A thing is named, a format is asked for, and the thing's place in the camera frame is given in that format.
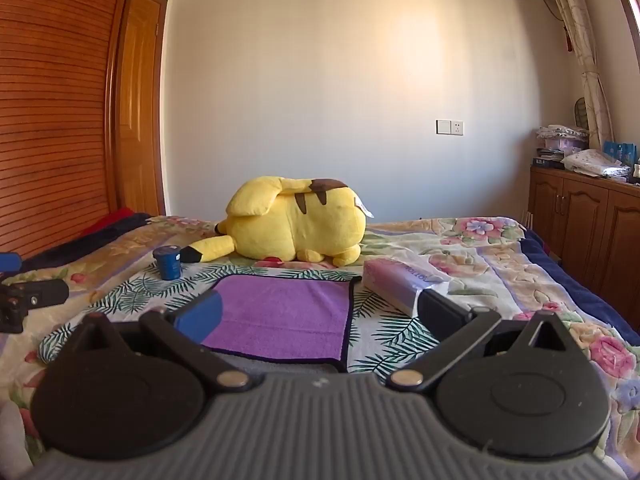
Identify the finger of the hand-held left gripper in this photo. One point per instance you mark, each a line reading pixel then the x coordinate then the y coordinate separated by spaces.
pixel 35 296
pixel 10 261

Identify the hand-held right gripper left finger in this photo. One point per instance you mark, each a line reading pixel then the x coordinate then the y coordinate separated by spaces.
pixel 200 317

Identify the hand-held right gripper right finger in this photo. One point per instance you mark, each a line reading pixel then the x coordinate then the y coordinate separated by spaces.
pixel 440 312

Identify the purple towel with black trim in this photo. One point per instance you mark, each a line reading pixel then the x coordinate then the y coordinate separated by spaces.
pixel 285 312

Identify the leaf print white blanket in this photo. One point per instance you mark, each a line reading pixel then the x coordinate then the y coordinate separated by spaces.
pixel 385 332

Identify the dark blue cloth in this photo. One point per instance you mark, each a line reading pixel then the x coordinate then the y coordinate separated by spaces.
pixel 75 247

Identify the blue cup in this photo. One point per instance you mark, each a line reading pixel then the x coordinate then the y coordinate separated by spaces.
pixel 167 264

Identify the floral bed sheet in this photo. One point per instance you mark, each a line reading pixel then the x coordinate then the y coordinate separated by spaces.
pixel 500 265

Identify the red cloth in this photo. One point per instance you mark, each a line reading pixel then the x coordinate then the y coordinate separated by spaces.
pixel 112 220

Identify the yellow plush toy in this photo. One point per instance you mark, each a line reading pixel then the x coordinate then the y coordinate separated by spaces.
pixel 295 220

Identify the navy blue blanket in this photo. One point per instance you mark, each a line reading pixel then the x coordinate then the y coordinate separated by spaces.
pixel 575 290

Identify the slatted wooden wardrobe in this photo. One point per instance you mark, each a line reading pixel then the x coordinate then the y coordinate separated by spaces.
pixel 50 110

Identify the wooden cabinet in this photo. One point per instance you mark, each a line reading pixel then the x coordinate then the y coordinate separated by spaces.
pixel 585 230

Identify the dark flat box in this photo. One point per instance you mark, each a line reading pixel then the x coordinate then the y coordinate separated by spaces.
pixel 547 162

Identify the wooden door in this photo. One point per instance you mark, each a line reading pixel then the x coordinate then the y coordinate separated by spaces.
pixel 142 110

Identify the stack of folded linens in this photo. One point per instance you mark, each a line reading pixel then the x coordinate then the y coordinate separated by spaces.
pixel 562 137

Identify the white patterned bag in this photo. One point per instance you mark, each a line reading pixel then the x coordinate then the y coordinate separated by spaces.
pixel 595 162

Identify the blue gift box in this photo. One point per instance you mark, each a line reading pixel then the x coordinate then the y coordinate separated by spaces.
pixel 620 151

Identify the electric fan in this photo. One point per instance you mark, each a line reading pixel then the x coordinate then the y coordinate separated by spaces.
pixel 581 112

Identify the patterned beige curtain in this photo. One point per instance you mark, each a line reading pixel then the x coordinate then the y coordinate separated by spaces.
pixel 582 45

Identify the white wall socket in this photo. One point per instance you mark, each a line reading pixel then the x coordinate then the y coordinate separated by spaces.
pixel 457 128

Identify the white wall switch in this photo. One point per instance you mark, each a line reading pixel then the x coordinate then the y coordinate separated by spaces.
pixel 443 127

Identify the wooden window frame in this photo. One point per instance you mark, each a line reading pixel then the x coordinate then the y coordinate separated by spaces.
pixel 627 5

